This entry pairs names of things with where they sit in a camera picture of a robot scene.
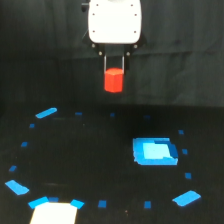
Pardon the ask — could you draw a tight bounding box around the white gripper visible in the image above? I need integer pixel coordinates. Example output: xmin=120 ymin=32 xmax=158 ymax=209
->
xmin=81 ymin=0 xmax=146 ymax=74

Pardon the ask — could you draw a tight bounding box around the red hexagonal block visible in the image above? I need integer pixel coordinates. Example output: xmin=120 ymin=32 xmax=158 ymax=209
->
xmin=104 ymin=68 xmax=123 ymax=93

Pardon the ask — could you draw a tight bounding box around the black backdrop curtain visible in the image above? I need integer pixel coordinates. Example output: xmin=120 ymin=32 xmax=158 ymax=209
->
xmin=0 ymin=0 xmax=224 ymax=107

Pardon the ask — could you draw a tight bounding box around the long blue tape top-left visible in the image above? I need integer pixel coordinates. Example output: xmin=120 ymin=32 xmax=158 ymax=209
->
xmin=35 ymin=108 xmax=57 ymax=119

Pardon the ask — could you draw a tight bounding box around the blue tape square patch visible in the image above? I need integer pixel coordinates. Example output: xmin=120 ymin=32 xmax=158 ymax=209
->
xmin=133 ymin=138 xmax=178 ymax=166

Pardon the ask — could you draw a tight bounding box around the blue tape beside paper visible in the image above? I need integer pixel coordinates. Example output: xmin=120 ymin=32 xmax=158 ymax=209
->
xmin=70 ymin=199 xmax=85 ymax=209

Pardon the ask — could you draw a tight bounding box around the long blue tape bottom-right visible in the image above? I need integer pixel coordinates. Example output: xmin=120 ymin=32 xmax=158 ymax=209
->
xmin=173 ymin=190 xmax=201 ymax=207

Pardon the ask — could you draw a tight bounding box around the long blue tape left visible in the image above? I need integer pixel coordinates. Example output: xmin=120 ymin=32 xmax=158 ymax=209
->
xmin=5 ymin=180 xmax=29 ymax=195

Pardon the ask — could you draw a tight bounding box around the white paper sheet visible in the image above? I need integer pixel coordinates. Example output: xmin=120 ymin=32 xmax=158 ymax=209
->
xmin=29 ymin=203 xmax=77 ymax=224

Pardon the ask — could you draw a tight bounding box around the long blue tape bottom-left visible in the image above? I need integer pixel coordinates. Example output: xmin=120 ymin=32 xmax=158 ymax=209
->
xmin=28 ymin=196 xmax=49 ymax=209

